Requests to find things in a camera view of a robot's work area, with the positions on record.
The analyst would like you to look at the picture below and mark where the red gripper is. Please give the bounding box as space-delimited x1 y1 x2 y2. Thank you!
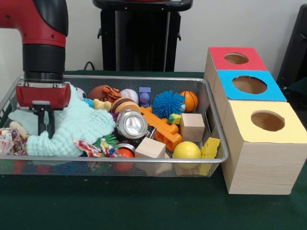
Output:
16 81 72 139

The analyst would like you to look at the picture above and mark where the mint green knitted cloth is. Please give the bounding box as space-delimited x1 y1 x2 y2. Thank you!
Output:
8 82 117 157

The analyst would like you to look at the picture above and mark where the silver mesh bin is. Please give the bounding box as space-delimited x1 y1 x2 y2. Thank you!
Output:
0 74 229 178

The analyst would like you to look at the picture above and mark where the wooden box with three holes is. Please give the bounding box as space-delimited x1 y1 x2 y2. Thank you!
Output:
203 46 307 195

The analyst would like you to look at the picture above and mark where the green spiky ball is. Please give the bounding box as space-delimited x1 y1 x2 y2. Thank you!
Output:
93 133 119 147

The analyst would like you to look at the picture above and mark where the toy burger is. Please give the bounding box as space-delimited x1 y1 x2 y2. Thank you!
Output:
110 97 142 115

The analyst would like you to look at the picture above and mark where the wooden cube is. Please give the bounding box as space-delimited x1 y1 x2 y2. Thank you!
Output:
134 137 166 175
179 113 206 142

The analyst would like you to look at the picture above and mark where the orange plastic toy block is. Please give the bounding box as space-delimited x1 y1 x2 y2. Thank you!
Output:
140 106 183 151

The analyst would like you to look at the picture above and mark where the blue spiky ball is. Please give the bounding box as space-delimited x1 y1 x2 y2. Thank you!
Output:
153 90 187 118

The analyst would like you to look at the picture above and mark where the dark green table cloth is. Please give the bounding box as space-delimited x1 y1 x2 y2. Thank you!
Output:
0 69 307 230
280 76 307 113

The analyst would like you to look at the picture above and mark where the yellow ball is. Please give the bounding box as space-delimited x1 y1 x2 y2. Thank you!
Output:
172 141 202 170

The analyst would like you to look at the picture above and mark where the orange toy basketball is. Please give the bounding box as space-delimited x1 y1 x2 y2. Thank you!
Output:
179 91 199 113

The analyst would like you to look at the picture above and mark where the yellow cheese wedge toy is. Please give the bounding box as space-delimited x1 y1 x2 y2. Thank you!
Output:
200 137 221 176

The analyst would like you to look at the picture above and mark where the black chair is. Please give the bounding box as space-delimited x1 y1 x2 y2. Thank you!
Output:
275 3 307 91

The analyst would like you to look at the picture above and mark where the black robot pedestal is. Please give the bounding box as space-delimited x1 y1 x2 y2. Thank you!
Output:
92 0 194 72

